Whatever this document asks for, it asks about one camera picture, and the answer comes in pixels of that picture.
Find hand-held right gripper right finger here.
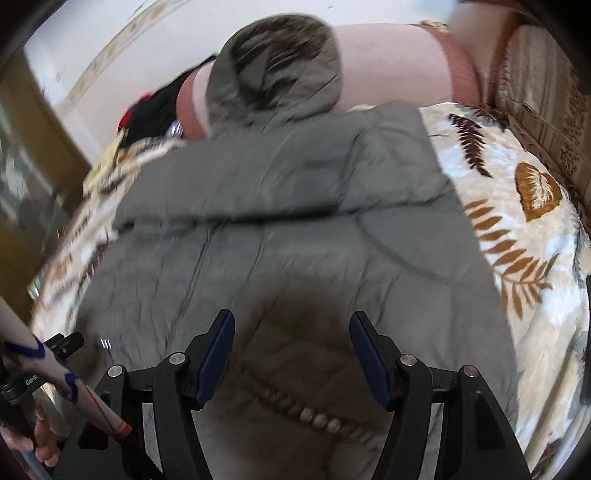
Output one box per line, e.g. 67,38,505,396
349,311,529,480

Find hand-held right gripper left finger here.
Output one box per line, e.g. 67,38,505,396
53,309,236,480

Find grey-green hooded jacket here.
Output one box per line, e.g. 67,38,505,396
76,14,520,462

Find black and red clothes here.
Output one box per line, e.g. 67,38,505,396
117,83,190,139

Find person's left hand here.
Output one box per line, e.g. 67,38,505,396
0,410,61,468

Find leaf-printed cream blanket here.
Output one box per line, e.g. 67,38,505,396
28,104,591,480

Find pale yellow cloth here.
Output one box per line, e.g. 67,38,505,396
83,134,134,190

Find black object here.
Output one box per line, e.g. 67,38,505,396
579,274,591,402

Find striped floral cushion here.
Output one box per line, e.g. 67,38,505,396
489,21,591,208

